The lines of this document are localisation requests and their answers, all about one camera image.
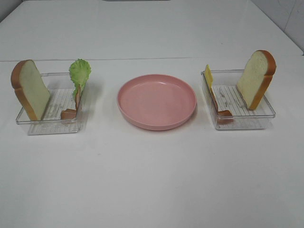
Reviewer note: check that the green lettuce leaf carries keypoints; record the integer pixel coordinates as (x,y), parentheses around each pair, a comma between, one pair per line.
(79,73)

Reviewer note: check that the bread slice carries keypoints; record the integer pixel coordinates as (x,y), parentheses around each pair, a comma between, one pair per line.
(30,89)
(256,78)

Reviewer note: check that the pink round plate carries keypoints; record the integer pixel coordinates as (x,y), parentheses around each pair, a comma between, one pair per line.
(156,102)

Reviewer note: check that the yellow cheese slice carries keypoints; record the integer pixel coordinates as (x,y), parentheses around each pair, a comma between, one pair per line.
(208,77)

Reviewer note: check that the clear plastic tray right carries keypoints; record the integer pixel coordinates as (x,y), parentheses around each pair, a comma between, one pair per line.
(227,108)

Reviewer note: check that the clear plastic tray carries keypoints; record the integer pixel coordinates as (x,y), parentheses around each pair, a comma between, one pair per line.
(61,90)
(227,108)

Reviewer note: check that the clear plastic tray left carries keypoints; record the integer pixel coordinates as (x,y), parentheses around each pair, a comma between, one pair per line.
(61,90)

